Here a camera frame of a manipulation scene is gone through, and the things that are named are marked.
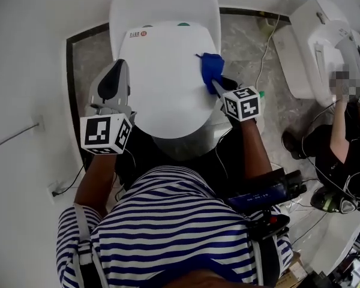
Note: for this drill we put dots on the black monitor screen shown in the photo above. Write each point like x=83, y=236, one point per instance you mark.
x=258, y=196

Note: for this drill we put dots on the person's black trousers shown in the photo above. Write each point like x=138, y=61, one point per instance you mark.
x=225, y=151

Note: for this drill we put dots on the blue cloth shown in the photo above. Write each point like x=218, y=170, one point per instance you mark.
x=211, y=67

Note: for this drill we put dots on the person's right forearm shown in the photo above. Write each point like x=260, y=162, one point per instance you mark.
x=255, y=151

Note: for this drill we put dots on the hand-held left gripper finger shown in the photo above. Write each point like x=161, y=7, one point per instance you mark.
x=124, y=88
x=105, y=88

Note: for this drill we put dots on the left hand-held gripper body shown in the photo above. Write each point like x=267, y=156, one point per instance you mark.
x=96, y=130

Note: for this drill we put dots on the green capped spray bottle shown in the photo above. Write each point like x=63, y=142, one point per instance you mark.
x=261, y=94

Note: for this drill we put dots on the black mount with red button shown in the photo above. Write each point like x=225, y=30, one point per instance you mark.
x=268, y=225

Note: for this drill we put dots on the white toilet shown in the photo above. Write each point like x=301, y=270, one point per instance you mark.
x=306, y=40

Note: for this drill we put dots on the white wall socket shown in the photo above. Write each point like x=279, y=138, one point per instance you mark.
x=38, y=123
x=53, y=192

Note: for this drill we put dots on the person's face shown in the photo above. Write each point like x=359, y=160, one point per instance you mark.
x=210, y=280

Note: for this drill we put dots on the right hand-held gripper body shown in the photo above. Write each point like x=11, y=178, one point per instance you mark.
x=246, y=103

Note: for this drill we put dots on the white toilet body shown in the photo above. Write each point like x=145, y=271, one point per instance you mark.
x=156, y=1

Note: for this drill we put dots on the person's left forearm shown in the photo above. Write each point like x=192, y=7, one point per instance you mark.
x=94, y=184

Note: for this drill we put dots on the brown cardboard box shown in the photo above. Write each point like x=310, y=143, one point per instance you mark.
x=294, y=271

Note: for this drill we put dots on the blue white striped shirt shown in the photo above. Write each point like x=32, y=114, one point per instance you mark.
x=168, y=229

